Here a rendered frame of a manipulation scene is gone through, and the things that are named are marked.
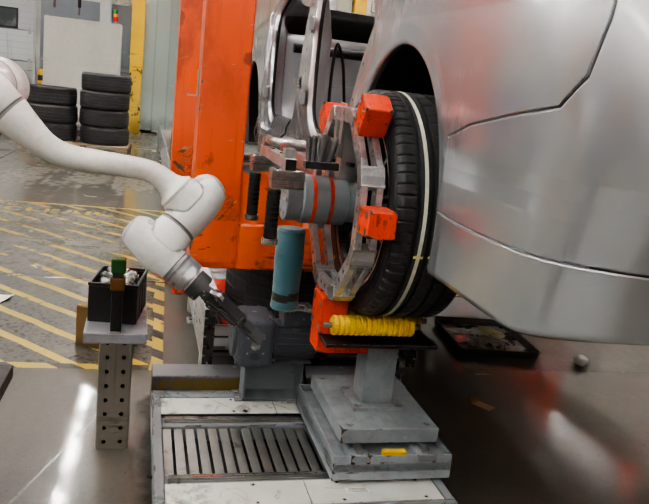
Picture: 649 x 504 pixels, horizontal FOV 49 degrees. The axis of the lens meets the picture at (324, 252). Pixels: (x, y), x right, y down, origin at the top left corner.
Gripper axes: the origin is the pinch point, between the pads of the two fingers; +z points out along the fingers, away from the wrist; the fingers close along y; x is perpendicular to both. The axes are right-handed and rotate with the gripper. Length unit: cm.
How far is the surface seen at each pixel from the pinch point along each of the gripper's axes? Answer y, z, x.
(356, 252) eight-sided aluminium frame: 14.3, 6.4, 30.2
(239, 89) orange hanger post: -33, -50, 69
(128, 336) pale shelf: -23.7, -23.0, -17.2
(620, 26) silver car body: 101, 3, 50
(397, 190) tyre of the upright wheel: 26, 3, 45
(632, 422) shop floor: -55, 149, 90
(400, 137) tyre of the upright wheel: 27, -5, 57
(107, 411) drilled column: -56, -13, -33
